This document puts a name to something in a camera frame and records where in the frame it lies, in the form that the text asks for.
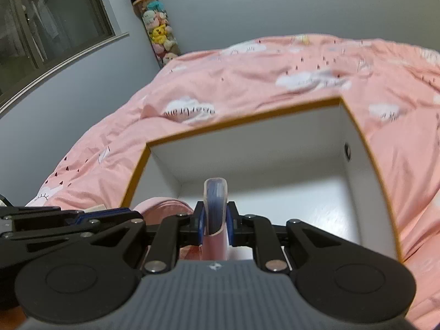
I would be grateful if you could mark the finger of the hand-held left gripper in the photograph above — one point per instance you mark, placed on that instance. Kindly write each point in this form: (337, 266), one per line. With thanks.
(103, 215)
(62, 237)

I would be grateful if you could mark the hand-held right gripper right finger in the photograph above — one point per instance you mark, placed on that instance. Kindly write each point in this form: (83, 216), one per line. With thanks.
(232, 223)

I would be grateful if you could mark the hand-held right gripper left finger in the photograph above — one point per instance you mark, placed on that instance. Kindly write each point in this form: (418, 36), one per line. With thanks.
(200, 223)

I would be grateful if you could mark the white box with orange rim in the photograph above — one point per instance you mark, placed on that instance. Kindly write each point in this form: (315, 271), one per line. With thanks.
(275, 151)

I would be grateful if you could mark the pink printed blanket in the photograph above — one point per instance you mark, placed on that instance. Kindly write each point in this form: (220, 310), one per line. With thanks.
(240, 75)

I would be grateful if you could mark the clear tube of plush toys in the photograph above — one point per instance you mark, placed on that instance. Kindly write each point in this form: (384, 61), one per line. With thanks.
(160, 31)

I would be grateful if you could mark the window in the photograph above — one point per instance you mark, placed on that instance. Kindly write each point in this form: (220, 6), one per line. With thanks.
(51, 17)

